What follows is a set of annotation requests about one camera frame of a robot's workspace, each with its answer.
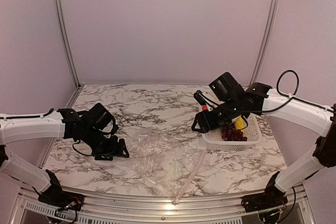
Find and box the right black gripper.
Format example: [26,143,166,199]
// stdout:
[191,98,242,134]

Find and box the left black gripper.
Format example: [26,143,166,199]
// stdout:
[82,126,129,161]

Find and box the white plastic basket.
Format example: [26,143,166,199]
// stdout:
[202,115,261,151]

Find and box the clear zip top bag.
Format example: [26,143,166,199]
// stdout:
[129,127,207,205]

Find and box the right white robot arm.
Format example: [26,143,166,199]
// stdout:
[192,82,335,212]

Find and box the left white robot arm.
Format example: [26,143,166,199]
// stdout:
[1,103,129,212]

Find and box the purple grape bunch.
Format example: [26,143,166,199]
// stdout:
[221,123,247,142]

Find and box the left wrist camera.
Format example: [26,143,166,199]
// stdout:
[88,103,119,135]

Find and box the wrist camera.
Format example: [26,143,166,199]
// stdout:
[88,103,119,135]
[194,72,245,109]

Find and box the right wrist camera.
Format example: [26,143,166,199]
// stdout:
[194,72,245,109]

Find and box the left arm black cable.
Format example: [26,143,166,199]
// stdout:
[0,107,95,156]

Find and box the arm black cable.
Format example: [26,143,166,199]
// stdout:
[0,107,95,156]
[246,70,336,116]

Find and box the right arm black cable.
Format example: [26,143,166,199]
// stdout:
[246,70,336,116]

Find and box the right aluminium frame post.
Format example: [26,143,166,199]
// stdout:
[249,0,279,85]

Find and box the aluminium frame post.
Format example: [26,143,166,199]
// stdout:
[54,0,81,89]
[249,0,279,85]

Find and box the front aluminium rail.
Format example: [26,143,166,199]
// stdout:
[7,187,317,224]

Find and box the left aluminium frame post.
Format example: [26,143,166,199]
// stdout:
[54,0,81,89]

